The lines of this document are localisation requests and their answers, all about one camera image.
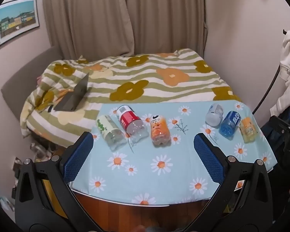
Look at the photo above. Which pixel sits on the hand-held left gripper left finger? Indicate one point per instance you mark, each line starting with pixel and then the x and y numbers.
pixel 78 158

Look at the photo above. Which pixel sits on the white hanging garment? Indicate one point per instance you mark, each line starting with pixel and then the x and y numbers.
pixel 288 77

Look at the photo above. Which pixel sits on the yellow plastic bottle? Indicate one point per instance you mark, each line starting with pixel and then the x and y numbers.
pixel 247 130

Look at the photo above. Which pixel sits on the striped floral blanket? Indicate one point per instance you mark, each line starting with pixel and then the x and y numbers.
pixel 145 82

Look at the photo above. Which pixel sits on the red label plastic bottle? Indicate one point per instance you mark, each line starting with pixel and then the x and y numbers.
pixel 131 122

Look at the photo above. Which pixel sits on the grey laptop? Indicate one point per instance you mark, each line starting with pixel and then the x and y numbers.
pixel 73 95

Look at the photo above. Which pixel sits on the framed wall picture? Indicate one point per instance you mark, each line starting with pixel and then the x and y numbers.
pixel 17 20

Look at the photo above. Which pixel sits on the green label plastic bottle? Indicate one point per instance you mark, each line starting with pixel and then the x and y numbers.
pixel 110 133

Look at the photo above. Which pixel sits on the blue plastic bottle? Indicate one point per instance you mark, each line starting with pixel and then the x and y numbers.
pixel 229 125

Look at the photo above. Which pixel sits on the grey bed headboard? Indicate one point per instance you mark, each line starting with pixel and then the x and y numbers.
pixel 26 77

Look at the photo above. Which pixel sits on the blue daisy tablecloth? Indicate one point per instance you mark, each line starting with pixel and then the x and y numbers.
pixel 157 171

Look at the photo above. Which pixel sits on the orange plastic bottle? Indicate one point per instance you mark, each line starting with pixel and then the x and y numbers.
pixel 159 130

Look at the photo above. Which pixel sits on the grey label plastic bottle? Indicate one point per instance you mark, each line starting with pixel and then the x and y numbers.
pixel 215 116

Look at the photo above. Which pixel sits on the beige curtain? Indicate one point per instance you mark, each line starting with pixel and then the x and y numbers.
pixel 166 17
pixel 87 19

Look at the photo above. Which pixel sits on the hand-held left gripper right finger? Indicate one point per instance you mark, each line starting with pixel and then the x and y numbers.
pixel 207 158

